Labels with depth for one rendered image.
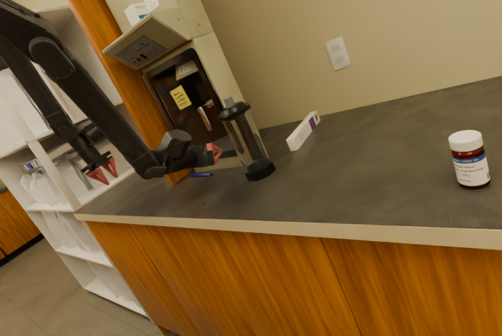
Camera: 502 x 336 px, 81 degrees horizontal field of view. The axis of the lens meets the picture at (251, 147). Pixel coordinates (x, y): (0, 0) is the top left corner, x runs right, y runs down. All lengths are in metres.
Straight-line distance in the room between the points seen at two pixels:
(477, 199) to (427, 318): 0.30
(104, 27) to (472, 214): 1.24
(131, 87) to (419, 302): 1.13
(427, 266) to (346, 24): 0.86
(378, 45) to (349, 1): 0.19
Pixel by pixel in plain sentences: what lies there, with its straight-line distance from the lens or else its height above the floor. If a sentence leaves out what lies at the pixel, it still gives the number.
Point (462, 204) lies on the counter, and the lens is 0.61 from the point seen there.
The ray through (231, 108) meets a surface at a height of 1.18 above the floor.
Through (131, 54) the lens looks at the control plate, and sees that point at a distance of 1.15.
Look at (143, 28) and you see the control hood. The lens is 1.01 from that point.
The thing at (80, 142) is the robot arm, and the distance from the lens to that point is 1.18.
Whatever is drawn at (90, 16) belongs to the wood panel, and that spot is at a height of 1.64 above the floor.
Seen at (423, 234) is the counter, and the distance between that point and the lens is 0.59.
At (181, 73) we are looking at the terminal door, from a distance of 1.08.
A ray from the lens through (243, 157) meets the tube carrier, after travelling 0.91.
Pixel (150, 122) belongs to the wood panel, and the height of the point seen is 1.21.
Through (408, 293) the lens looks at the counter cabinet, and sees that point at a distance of 0.75.
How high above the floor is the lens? 1.30
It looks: 17 degrees down
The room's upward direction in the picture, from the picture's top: 24 degrees counter-clockwise
